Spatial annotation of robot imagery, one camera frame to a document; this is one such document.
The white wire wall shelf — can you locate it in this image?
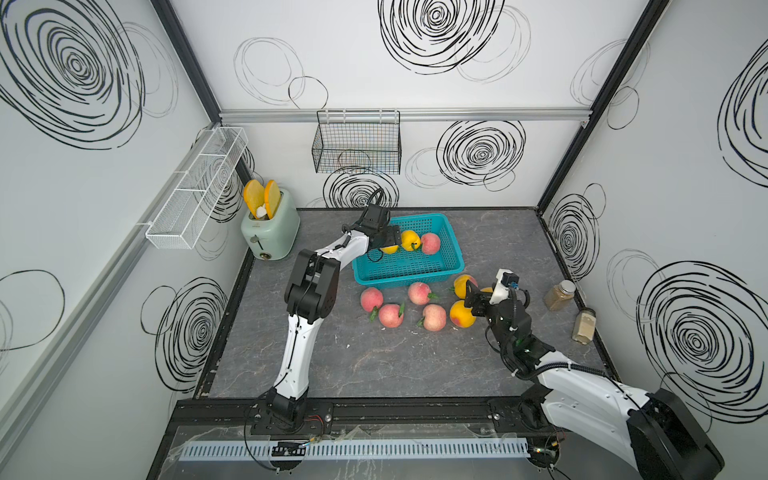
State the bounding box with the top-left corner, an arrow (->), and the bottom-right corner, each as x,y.
146,126 -> 248,250

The right yellow toast slice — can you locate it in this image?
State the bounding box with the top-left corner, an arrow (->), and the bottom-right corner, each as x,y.
263,180 -> 281,219

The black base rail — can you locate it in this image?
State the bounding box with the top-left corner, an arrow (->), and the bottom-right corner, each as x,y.
166,396 -> 574,438

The brown spice jar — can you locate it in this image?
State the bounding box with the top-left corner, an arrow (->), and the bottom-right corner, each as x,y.
544,280 -> 576,311

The mint green toaster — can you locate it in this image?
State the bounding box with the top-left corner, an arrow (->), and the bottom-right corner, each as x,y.
240,188 -> 300,261

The yellow toast slice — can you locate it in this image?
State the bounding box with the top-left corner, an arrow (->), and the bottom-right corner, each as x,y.
243,179 -> 266,219
263,180 -> 281,219

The pink peach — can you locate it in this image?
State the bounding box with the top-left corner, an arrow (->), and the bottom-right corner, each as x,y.
360,287 -> 384,313
418,304 -> 447,332
407,282 -> 439,305
369,303 -> 406,328
420,232 -> 441,256

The left yellow toast slice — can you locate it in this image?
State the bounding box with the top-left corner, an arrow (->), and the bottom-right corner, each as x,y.
243,179 -> 266,219

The yellow peach with red blush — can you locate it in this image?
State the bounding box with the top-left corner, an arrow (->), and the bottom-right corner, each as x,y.
453,274 -> 478,299

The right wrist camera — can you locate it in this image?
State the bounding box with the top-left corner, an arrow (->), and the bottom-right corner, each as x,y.
489,269 -> 519,305

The white slotted cable duct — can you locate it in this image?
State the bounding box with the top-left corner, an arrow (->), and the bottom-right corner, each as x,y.
178,438 -> 530,462

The teal plastic basket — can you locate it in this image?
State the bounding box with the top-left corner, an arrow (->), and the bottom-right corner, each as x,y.
352,213 -> 465,288

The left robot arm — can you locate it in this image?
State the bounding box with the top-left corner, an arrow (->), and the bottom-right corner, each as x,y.
261,203 -> 401,431

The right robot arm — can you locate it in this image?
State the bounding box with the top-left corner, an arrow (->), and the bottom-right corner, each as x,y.
464,270 -> 725,479

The black wire wall basket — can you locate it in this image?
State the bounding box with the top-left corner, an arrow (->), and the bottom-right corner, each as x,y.
311,109 -> 402,175

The beige spice jar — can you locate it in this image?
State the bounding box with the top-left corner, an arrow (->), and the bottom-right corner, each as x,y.
571,308 -> 597,345

